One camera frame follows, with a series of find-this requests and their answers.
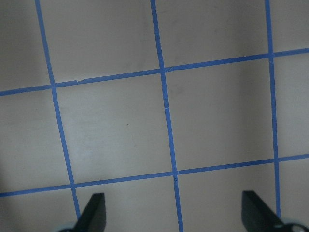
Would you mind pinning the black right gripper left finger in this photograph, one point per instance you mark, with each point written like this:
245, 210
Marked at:
93, 217

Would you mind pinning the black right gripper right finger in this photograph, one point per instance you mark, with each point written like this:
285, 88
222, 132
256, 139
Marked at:
256, 216

